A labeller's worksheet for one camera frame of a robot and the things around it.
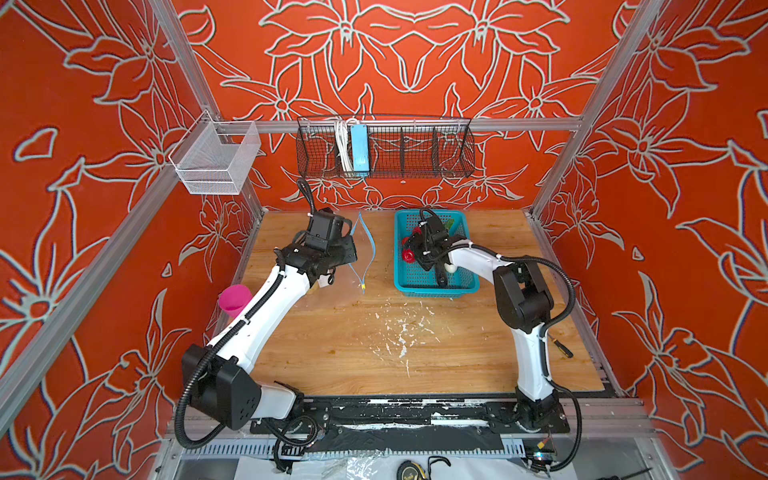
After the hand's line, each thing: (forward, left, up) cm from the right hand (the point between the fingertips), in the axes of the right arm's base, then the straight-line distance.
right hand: (403, 247), depth 100 cm
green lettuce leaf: (+11, -17, 0) cm, 20 cm away
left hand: (-12, +16, +17) cm, 27 cm away
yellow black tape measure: (-60, +2, -4) cm, 60 cm away
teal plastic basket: (-10, -3, -5) cm, 12 cm away
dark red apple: (-2, -2, -1) cm, 3 cm away
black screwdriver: (-33, -44, -6) cm, 55 cm away
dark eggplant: (-11, -12, -3) cm, 17 cm away
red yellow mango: (+5, -1, -3) cm, 6 cm away
